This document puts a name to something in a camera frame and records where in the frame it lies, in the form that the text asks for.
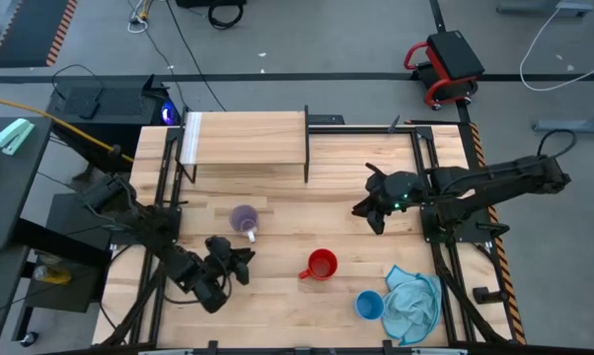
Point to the grey table foot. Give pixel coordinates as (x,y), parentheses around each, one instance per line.
(543,7)
(573,125)

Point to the orange black hazard strip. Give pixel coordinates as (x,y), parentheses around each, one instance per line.
(515,315)

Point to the blue cup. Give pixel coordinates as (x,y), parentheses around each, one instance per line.
(369,305)

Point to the black cart plate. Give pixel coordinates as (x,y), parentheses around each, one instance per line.
(70,217)

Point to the black metal table frame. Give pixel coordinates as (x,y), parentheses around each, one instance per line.
(356,130)

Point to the mint green stapler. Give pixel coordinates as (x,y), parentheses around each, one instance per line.
(13,135)

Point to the yellow bottle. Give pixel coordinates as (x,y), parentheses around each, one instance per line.
(55,276)

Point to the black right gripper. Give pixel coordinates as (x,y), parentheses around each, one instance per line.
(395,190)

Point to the black mat with orange stripes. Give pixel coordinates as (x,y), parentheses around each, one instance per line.
(30,29)

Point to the black flat device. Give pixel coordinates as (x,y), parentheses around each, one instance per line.
(326,119)

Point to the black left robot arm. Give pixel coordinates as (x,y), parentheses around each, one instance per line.
(183,266)

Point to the red mug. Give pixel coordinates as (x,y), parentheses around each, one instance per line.
(321,266)

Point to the black desk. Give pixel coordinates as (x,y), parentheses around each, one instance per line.
(11,197)

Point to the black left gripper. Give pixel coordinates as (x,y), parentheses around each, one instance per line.
(220,256)

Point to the wooden shelf with black legs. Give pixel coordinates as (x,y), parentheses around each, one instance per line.
(247,138)

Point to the red and black rolling stool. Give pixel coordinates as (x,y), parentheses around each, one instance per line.
(455,51)

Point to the black clamp knob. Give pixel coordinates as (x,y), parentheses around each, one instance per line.
(484,295)

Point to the light blue cloth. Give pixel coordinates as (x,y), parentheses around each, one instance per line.
(413,308)

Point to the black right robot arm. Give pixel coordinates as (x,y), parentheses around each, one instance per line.
(499,180)

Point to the black computer tower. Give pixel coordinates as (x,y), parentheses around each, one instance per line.
(114,101)

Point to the black power adapter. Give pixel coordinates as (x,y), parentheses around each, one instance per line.
(89,109)

